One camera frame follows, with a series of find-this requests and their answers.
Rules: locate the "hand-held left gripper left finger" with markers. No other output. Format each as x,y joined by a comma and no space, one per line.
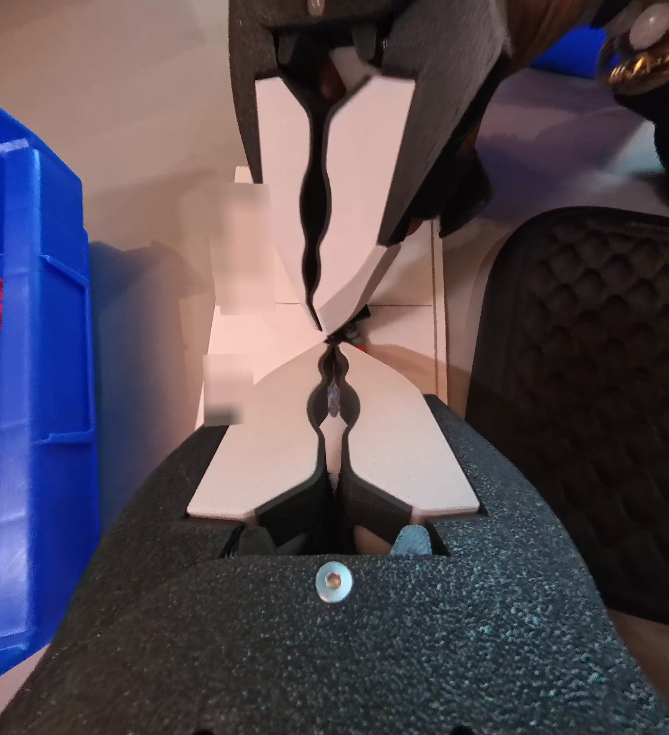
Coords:
260,448

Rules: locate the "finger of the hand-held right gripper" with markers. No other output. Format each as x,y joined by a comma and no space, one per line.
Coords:
283,172
369,172

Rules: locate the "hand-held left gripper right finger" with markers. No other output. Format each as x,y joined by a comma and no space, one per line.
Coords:
409,448

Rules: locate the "red black brick assembly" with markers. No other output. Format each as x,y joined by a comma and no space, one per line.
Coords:
354,332

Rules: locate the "blue storage bin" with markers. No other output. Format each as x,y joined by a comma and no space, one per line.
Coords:
36,344
570,51

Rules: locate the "white instruction booklet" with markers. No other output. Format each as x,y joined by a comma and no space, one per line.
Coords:
412,287

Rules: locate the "black quilted cushion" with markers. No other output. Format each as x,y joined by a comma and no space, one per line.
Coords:
587,373

